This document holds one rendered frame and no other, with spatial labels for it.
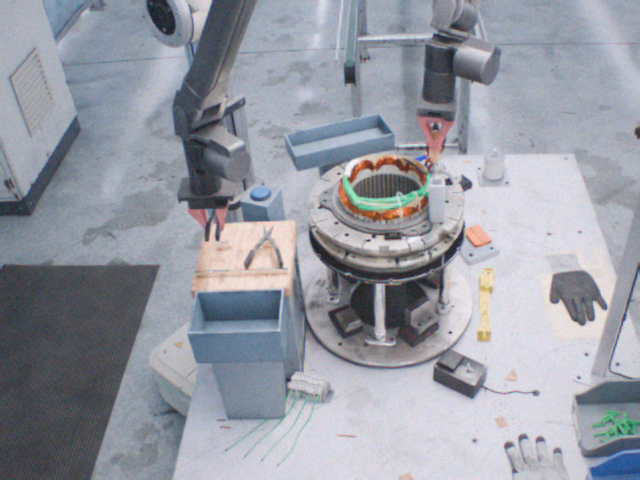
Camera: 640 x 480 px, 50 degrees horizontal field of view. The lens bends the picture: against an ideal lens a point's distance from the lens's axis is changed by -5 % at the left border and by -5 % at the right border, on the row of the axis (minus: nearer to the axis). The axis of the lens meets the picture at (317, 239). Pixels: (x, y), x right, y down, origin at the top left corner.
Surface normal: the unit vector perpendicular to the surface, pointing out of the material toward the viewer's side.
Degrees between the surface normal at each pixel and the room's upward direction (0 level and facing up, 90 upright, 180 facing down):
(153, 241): 0
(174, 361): 0
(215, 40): 84
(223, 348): 90
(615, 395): 88
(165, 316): 0
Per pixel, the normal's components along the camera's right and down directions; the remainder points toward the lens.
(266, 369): -0.03, 0.65
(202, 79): -0.57, 0.37
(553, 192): -0.08, -0.76
